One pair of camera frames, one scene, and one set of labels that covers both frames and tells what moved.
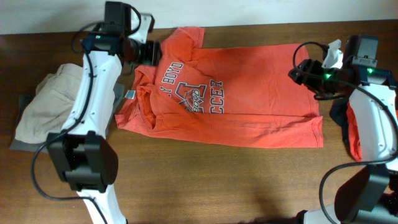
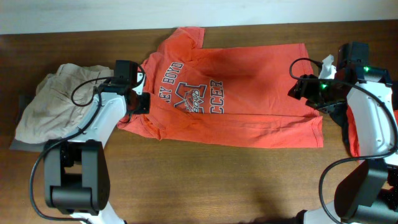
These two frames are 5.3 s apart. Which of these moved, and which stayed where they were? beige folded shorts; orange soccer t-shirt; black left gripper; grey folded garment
Moved: black left gripper
Stayed: orange soccer t-shirt; grey folded garment; beige folded shorts
